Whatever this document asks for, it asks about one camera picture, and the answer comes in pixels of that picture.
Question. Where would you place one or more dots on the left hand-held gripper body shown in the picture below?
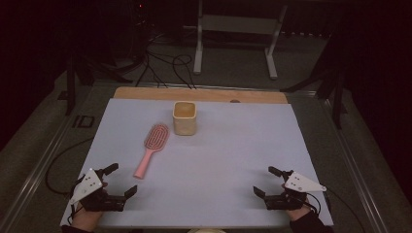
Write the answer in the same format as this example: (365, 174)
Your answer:
(89, 184)

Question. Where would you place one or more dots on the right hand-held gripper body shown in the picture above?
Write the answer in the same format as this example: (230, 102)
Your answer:
(301, 184)

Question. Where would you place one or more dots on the pink hairbrush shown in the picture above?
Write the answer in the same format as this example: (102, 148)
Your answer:
(154, 139)

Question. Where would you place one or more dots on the beige square cup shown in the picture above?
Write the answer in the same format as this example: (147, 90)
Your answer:
(184, 121)

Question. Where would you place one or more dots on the person's right hand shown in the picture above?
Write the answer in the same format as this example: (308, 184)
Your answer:
(297, 214)

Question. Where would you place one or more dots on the person's left hand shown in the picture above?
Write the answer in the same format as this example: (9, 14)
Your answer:
(85, 220)

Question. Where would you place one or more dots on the white table mat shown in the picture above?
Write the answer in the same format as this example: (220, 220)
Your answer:
(210, 168)

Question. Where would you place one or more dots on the black stand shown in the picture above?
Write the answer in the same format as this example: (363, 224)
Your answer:
(336, 87)
(71, 84)

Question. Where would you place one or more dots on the wooden table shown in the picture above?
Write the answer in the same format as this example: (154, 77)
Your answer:
(200, 95)

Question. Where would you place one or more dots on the white metal stand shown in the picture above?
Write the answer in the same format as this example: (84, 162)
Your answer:
(238, 24)

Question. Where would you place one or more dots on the aluminium frame rail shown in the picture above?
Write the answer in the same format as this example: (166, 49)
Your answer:
(35, 171)
(356, 168)
(207, 86)

